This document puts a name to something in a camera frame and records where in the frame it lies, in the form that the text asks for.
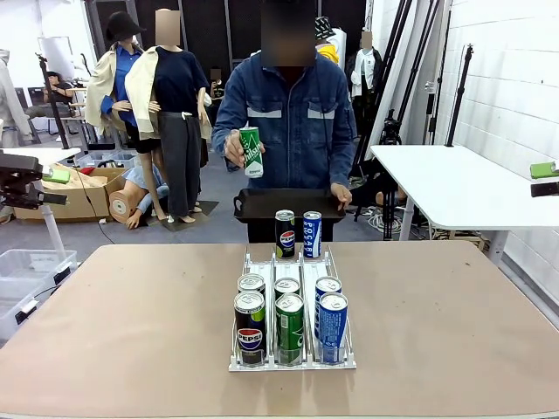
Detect black bucket hat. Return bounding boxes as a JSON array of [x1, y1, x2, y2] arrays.
[[106, 10, 148, 44]]

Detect large white table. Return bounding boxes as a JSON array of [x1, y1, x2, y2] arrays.
[[369, 143, 559, 268]]

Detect person's left forearm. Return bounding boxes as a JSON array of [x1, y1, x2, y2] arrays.
[[328, 134, 357, 189]]

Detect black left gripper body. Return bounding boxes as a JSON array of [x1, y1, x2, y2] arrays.
[[0, 152, 45, 210]]

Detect clear acrylic can rack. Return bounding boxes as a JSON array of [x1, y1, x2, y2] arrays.
[[228, 245, 357, 373]]

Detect mannequin in blue shirt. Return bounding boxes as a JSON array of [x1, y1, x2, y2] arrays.
[[85, 25, 148, 154]]

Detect mannequin in cream jacket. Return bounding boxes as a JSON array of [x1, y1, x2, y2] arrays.
[[124, 8, 214, 226]]

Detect bystander in dark clothes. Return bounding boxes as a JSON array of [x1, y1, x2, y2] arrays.
[[208, 66, 226, 128]]

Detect white board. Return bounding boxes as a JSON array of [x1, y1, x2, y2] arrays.
[[38, 36, 77, 81]]

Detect blue Pocari Sweat can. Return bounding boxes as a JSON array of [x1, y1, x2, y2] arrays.
[[314, 275, 343, 338], [302, 210, 323, 260], [318, 292, 349, 366]]

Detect kneeling mannequin in light blue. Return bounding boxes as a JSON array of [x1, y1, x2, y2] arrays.
[[108, 165, 171, 230]]

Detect black leaning stand poles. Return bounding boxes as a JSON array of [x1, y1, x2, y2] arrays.
[[355, 0, 443, 168]]

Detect black Pepsi can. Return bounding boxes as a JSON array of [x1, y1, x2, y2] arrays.
[[237, 272, 267, 299], [233, 290, 268, 367], [274, 209, 297, 260]]

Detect black serving tray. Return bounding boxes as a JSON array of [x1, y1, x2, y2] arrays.
[[232, 188, 349, 224]]

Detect person's right hand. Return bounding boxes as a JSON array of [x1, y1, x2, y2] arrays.
[[224, 129, 245, 170]]

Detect clear plastic storage bin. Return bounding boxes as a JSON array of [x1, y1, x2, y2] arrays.
[[0, 248, 80, 290], [0, 276, 50, 342]]

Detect black camera tripod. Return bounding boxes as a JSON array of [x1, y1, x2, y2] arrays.
[[378, 108, 404, 147]]

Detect seated person in dark clothes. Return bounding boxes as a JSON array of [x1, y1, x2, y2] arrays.
[[24, 71, 76, 121]]

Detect person's left hand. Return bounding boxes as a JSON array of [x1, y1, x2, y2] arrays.
[[330, 182, 354, 212]]

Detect black light stand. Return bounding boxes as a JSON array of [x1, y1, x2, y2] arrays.
[[444, 43, 476, 148]]

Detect white coiled cable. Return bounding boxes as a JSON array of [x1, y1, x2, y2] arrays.
[[367, 208, 405, 236]]

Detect green Chilsung cider can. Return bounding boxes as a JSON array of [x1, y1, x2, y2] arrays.
[[238, 126, 266, 179], [274, 292, 306, 367], [273, 277, 302, 300]]

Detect person in denim jacket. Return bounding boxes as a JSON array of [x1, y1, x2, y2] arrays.
[[211, 0, 357, 244]]

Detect person's right forearm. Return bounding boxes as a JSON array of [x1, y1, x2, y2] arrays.
[[211, 117, 242, 155]]

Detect grey hooded garment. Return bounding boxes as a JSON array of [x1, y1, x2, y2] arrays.
[[0, 48, 33, 149]]

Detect brown cardboard box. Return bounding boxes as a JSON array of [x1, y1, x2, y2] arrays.
[[12, 161, 128, 222]]

